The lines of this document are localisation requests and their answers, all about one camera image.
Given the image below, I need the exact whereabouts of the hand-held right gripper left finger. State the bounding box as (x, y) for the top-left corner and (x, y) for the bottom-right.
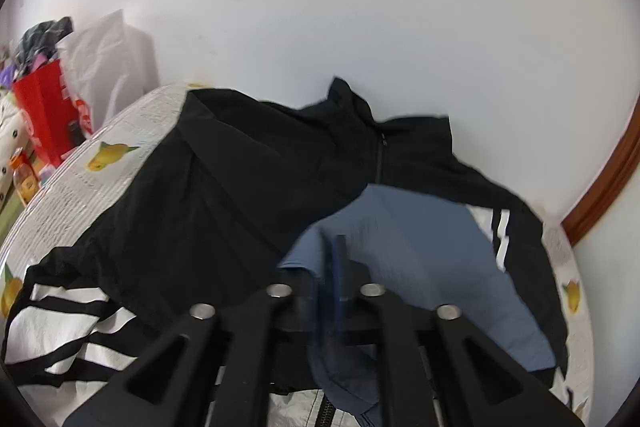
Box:
(62, 234), (335, 427)

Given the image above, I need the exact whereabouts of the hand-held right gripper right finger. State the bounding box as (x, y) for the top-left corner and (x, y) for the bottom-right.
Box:
(334, 234), (586, 427)

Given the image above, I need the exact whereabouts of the black jacket with white stripes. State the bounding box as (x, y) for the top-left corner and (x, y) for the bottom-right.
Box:
(2, 77), (571, 427)

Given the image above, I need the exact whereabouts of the fruit-printed lace tablecloth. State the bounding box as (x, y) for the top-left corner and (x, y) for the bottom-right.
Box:
(0, 83), (596, 427)

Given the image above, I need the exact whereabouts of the white plastic bag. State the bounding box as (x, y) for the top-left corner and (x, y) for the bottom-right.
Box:
(56, 9), (162, 138)

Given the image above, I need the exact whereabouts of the orange bottle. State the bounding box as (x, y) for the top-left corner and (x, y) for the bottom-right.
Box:
(12, 148), (42, 208)

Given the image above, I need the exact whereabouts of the red paper bag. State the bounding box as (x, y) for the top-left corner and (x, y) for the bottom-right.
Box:
(12, 59), (94, 164)

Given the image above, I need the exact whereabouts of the dark cloth pile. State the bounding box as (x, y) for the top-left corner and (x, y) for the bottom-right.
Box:
(12, 17), (76, 72)

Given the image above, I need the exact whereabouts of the brown wooden door frame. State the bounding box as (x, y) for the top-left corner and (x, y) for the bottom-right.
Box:
(560, 89), (640, 249)

